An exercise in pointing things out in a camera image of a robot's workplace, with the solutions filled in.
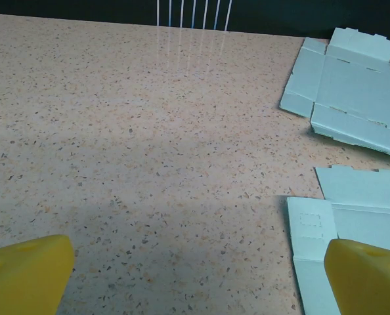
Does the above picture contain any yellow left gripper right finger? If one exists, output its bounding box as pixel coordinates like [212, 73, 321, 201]
[324, 238, 390, 315]

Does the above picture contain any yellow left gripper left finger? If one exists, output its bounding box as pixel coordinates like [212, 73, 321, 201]
[0, 234, 75, 315]

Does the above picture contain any light blue paper box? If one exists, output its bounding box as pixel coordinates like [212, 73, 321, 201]
[286, 165, 390, 315]
[278, 27, 390, 161]

